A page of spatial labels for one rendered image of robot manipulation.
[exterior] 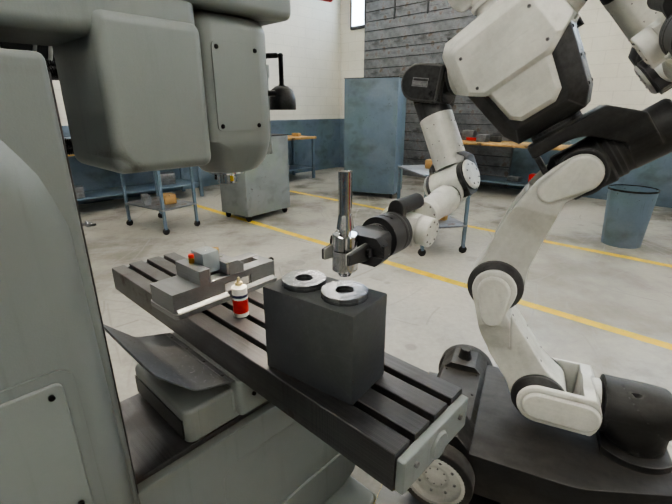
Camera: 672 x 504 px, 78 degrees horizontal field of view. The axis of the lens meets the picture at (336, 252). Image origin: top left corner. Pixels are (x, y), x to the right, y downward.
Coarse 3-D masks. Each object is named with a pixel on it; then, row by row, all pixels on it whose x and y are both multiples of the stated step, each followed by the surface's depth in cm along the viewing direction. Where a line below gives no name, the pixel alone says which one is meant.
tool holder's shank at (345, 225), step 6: (342, 174) 70; (348, 174) 70; (342, 180) 70; (348, 180) 70; (342, 186) 70; (348, 186) 70; (342, 192) 71; (348, 192) 71; (342, 198) 71; (348, 198) 71; (342, 204) 71; (348, 204) 71; (342, 210) 72; (348, 210) 72; (342, 216) 72; (348, 216) 72; (342, 222) 72; (348, 222) 72; (336, 228) 74; (342, 228) 72; (348, 228) 72; (342, 234) 73; (348, 234) 73
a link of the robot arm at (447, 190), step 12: (456, 168) 104; (432, 180) 110; (444, 180) 107; (456, 180) 104; (432, 192) 103; (444, 192) 101; (456, 192) 103; (468, 192) 104; (444, 204) 99; (456, 204) 103
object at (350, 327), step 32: (288, 288) 80; (320, 288) 81; (352, 288) 79; (288, 320) 80; (320, 320) 75; (352, 320) 71; (384, 320) 81; (288, 352) 83; (320, 352) 78; (352, 352) 73; (320, 384) 80; (352, 384) 75
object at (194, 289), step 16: (240, 256) 133; (256, 256) 134; (192, 272) 113; (208, 272) 113; (240, 272) 121; (256, 272) 126; (272, 272) 131; (160, 288) 110; (176, 288) 110; (192, 288) 110; (208, 288) 114; (224, 288) 119; (256, 288) 126; (160, 304) 112; (176, 304) 107; (192, 304) 111; (208, 304) 113
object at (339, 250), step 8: (336, 248) 73; (344, 248) 73; (352, 248) 73; (336, 256) 74; (344, 256) 73; (336, 264) 74; (344, 264) 74; (336, 272) 75; (344, 272) 74; (352, 272) 75
